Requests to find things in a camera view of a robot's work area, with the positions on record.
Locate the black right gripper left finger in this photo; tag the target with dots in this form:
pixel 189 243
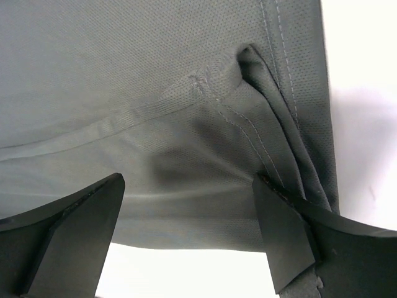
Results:
pixel 59 249

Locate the dark grey t-shirt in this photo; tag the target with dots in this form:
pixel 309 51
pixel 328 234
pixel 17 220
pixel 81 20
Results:
pixel 188 100

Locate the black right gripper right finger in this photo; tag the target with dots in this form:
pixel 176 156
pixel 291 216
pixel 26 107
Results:
pixel 313 252

